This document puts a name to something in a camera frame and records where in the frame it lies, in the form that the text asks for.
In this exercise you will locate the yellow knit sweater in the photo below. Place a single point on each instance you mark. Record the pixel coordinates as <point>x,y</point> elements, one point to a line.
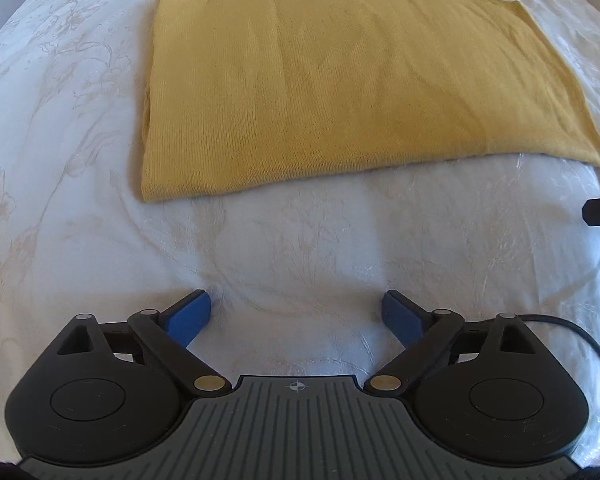
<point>350,85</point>

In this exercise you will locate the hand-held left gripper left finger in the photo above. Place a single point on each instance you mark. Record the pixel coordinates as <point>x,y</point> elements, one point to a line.
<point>190,317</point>

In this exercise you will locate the white floral bedspread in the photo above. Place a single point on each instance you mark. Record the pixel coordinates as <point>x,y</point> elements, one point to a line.
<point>300,250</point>

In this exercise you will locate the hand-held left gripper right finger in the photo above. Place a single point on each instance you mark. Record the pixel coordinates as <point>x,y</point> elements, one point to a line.
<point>400,315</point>

